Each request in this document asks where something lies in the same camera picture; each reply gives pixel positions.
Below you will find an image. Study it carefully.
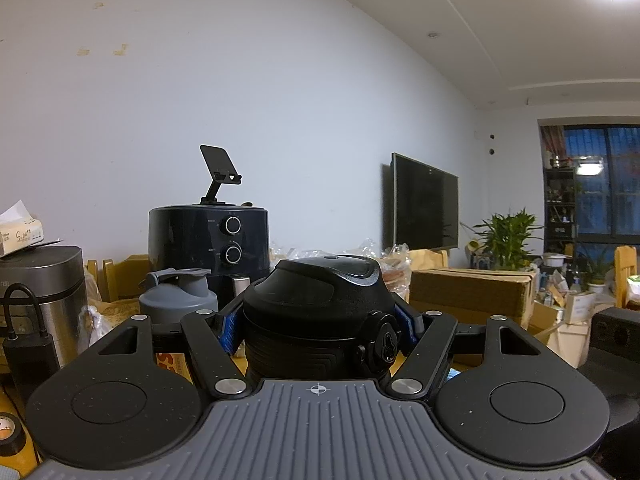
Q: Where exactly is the cardboard box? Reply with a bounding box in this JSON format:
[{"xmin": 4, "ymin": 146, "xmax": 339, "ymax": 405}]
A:
[{"xmin": 408, "ymin": 267, "xmax": 539, "ymax": 367}]

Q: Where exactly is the silver rice cooker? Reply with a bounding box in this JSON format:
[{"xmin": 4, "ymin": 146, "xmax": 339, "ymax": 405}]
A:
[{"xmin": 0, "ymin": 244, "xmax": 89, "ymax": 367}]

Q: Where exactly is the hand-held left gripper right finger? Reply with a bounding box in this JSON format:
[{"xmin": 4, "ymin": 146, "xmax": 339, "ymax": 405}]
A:
[{"xmin": 385, "ymin": 301, "xmax": 542, "ymax": 401}]

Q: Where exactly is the tissue pack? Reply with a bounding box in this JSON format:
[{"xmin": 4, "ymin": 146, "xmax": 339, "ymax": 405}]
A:
[{"xmin": 0, "ymin": 199, "xmax": 45, "ymax": 257}]

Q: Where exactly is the black tape roll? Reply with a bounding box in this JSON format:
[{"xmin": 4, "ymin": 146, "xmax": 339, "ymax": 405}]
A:
[{"xmin": 0, "ymin": 412, "xmax": 29, "ymax": 462}]

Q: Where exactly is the clear bag of flatbread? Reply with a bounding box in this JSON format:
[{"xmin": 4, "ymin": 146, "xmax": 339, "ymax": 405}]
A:
[{"xmin": 344, "ymin": 239, "xmax": 417, "ymax": 302}]

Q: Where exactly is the wooden chair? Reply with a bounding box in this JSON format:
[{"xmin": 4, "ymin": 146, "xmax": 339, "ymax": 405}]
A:
[
  {"xmin": 84, "ymin": 254, "xmax": 152, "ymax": 302},
  {"xmin": 409, "ymin": 247, "xmax": 450, "ymax": 269},
  {"xmin": 613, "ymin": 244, "xmax": 640, "ymax": 309}
]

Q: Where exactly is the black portable air pump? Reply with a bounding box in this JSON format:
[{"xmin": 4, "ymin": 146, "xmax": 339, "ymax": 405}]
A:
[{"xmin": 0, "ymin": 283, "xmax": 62, "ymax": 402}]

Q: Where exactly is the television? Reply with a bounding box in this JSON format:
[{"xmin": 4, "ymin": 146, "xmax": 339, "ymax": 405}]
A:
[{"xmin": 389, "ymin": 152, "xmax": 460, "ymax": 253}]

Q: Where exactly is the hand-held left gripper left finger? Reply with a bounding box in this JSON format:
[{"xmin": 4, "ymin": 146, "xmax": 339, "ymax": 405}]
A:
[{"xmin": 97, "ymin": 309, "xmax": 253, "ymax": 401}]

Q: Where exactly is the black phone stand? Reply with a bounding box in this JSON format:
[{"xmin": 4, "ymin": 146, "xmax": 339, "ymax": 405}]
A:
[{"xmin": 199, "ymin": 144, "xmax": 244, "ymax": 206}]

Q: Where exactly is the window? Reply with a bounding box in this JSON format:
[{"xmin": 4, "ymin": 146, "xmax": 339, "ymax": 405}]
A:
[{"xmin": 539, "ymin": 124, "xmax": 640, "ymax": 307}]

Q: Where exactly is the potted green plant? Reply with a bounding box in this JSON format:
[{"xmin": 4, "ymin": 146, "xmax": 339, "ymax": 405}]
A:
[{"xmin": 469, "ymin": 207, "xmax": 544, "ymax": 272}]

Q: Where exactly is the dark blue air fryer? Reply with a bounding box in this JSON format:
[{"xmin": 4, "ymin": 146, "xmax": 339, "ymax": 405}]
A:
[{"xmin": 148, "ymin": 203, "xmax": 271, "ymax": 302}]

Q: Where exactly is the white plastic bag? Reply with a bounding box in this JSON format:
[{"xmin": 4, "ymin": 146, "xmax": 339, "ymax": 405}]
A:
[{"xmin": 79, "ymin": 304, "xmax": 114, "ymax": 357}]

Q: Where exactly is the clear shaker bottle grey lid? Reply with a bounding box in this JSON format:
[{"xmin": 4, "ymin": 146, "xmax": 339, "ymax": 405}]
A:
[{"xmin": 138, "ymin": 267, "xmax": 219, "ymax": 379}]

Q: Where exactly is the black water bottle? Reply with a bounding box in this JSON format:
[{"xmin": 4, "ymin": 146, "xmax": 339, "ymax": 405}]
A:
[{"xmin": 241, "ymin": 254, "xmax": 402, "ymax": 387}]

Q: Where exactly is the dark shelf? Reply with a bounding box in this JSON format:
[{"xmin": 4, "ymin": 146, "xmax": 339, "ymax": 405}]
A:
[{"xmin": 543, "ymin": 167, "xmax": 576, "ymax": 262}]

